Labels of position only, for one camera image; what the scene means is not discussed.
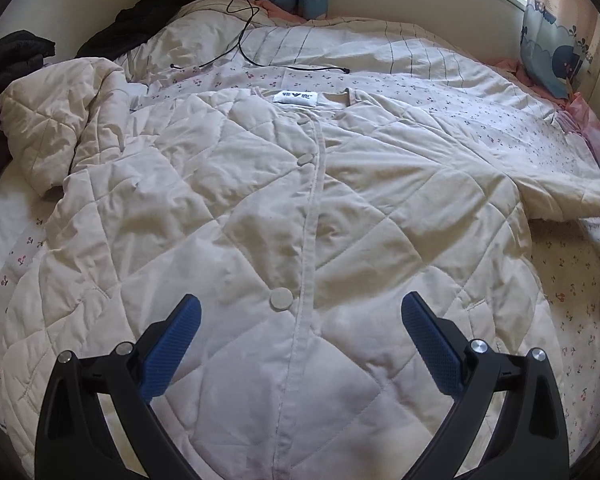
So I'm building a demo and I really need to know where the black clothing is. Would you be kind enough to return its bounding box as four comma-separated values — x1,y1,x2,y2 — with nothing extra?
77,0,241,63

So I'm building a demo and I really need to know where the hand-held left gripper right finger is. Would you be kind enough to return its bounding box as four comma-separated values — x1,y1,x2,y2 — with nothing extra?
401,291,571,480

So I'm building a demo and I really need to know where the dark grey clothing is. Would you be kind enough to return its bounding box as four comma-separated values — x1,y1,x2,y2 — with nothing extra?
0,30,56,201

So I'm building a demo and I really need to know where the cream quilted jacket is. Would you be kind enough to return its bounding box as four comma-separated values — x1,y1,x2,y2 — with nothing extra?
0,57,600,480

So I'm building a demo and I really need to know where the cherry print bed sheet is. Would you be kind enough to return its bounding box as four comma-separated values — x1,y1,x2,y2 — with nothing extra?
0,62,600,461

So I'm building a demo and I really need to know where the black cable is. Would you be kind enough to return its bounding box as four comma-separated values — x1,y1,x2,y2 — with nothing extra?
171,0,351,73

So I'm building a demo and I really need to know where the white striped quilt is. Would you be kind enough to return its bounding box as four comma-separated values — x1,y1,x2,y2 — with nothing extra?
112,0,531,81

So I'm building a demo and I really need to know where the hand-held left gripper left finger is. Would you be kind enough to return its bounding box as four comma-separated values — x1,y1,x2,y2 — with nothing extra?
34,294,203,480

